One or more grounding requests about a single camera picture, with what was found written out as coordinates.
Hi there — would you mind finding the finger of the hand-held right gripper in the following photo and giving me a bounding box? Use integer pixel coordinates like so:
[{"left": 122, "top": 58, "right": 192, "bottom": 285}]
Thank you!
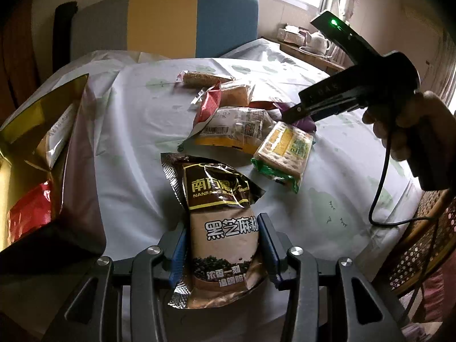
[
  {"left": 310, "top": 104, "right": 367, "bottom": 122},
  {"left": 281, "top": 103, "right": 323, "bottom": 125}
]

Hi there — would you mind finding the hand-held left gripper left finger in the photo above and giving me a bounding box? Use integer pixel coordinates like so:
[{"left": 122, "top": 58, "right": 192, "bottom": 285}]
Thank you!
[{"left": 50, "top": 221, "right": 189, "bottom": 342}]

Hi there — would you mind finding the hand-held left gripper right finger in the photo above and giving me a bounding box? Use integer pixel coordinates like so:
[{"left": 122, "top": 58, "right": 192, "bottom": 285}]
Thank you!
[{"left": 258, "top": 213, "right": 407, "bottom": 342}]

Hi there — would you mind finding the purple snack packet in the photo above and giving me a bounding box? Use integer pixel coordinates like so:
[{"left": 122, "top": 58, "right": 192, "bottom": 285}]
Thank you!
[{"left": 272, "top": 101, "right": 317, "bottom": 132}]

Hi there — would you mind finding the green cracker packet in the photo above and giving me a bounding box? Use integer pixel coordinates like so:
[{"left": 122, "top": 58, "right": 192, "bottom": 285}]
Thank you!
[{"left": 251, "top": 121, "right": 316, "bottom": 194}]

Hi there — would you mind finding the brown sesame snack packet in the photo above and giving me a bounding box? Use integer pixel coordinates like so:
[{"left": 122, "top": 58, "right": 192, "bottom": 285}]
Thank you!
[{"left": 160, "top": 152, "right": 269, "bottom": 310}]

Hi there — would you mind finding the yellow-edged clear snack packet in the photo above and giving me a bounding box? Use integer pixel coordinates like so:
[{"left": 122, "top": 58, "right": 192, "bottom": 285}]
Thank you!
[{"left": 178, "top": 106, "right": 276, "bottom": 155}]

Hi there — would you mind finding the gold cardboard box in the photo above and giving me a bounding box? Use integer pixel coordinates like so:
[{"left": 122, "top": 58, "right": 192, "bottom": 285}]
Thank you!
[{"left": 0, "top": 74, "right": 107, "bottom": 286}]

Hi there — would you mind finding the person's right hand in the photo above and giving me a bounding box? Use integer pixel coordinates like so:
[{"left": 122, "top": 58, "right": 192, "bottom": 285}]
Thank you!
[{"left": 363, "top": 91, "right": 456, "bottom": 162}]

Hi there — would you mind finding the wooden nightstand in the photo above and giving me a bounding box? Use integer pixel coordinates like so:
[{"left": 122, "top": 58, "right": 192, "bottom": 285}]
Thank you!
[{"left": 278, "top": 39, "right": 346, "bottom": 72}]

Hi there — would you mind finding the white teapot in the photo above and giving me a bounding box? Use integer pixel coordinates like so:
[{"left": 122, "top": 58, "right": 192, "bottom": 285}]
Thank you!
[{"left": 308, "top": 31, "right": 333, "bottom": 56}]

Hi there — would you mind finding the tissue box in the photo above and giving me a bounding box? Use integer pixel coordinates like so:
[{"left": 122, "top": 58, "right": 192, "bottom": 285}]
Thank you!
[{"left": 278, "top": 25, "right": 309, "bottom": 45}]

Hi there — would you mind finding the light curtain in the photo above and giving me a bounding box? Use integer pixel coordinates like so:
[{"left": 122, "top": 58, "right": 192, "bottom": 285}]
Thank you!
[{"left": 328, "top": 0, "right": 371, "bottom": 58}]

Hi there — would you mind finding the red and white snack packet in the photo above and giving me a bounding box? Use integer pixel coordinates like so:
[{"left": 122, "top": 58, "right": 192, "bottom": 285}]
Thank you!
[{"left": 190, "top": 82, "right": 223, "bottom": 129}]

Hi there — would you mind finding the oat bar snack packet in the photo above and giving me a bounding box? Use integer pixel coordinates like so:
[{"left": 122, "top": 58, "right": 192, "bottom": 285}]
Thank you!
[{"left": 177, "top": 71, "right": 234, "bottom": 88}]

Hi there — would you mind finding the wicker chair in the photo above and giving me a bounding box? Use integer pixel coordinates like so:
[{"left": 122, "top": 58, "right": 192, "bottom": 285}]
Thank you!
[{"left": 378, "top": 189, "right": 456, "bottom": 296}]

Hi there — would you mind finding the grey yellow blue headboard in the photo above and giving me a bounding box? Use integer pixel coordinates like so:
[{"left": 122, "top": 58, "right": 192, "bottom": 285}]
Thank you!
[{"left": 69, "top": 0, "right": 259, "bottom": 61}]

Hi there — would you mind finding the white foil snack packet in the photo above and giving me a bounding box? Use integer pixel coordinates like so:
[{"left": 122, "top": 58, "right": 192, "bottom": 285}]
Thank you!
[{"left": 36, "top": 105, "right": 77, "bottom": 172}]

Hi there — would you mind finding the wooden cabinet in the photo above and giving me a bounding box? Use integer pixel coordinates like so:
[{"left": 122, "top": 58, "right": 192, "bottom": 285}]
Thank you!
[{"left": 0, "top": 0, "right": 54, "bottom": 122}]

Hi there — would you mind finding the black cable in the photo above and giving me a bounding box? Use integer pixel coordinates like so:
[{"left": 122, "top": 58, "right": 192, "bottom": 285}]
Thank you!
[{"left": 369, "top": 128, "right": 456, "bottom": 328}]

